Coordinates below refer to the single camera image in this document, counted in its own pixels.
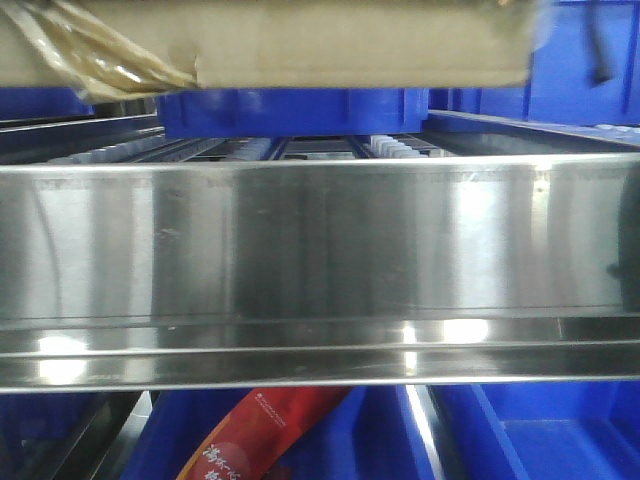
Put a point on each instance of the brown cardboard carton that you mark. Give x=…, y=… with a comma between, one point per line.
x=123, y=50

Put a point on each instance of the steel shelf front beam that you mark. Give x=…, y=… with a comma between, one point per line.
x=438, y=271

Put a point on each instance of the white roller track right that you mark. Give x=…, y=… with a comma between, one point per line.
x=385, y=146

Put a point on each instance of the blue plastic bin centre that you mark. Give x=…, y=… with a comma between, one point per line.
x=288, y=112

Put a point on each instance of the red paper bag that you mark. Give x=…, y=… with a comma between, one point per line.
x=256, y=432

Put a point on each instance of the blue bin lower left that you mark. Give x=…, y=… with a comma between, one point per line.
x=375, y=433

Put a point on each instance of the blue bin lower right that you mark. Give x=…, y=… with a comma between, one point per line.
x=545, y=430

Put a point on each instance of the blue bin stack right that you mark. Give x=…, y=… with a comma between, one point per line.
x=586, y=72

